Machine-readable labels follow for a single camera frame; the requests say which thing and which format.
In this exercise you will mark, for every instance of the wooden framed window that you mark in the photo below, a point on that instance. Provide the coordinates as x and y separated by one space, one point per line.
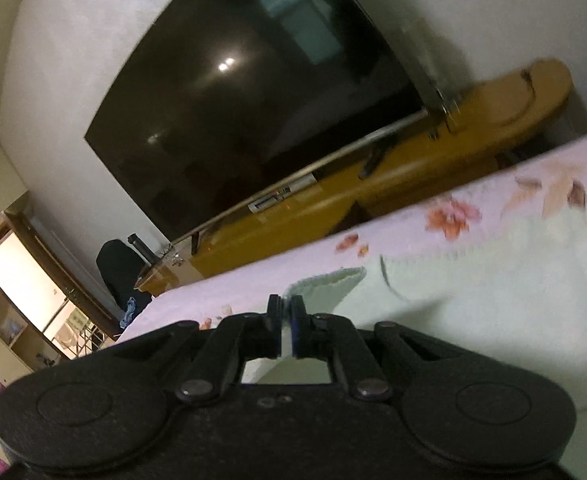
23 280

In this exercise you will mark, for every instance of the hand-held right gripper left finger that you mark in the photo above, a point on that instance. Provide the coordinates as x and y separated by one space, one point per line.
275 330

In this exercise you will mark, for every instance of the large black television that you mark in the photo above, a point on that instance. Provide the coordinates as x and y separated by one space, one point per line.
248 85

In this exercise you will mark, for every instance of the pink floral bedsheet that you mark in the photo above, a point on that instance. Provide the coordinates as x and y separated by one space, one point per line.
253 280

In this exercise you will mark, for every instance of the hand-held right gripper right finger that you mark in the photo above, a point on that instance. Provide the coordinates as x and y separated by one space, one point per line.
298 335

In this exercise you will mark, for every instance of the black cylindrical object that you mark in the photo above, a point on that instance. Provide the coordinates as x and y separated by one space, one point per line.
139 247

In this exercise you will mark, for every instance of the blue cloth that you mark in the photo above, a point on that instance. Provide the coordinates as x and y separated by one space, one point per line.
131 310

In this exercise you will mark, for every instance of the yellow wooden television cabinet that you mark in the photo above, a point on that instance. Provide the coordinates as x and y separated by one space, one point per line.
298 225

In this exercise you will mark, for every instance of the clear glass container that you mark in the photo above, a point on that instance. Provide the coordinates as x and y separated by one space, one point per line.
431 70

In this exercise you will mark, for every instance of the light green knit garment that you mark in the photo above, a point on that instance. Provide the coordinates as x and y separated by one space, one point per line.
473 285

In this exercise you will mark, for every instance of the black chair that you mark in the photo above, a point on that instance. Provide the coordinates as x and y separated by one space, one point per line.
115 270

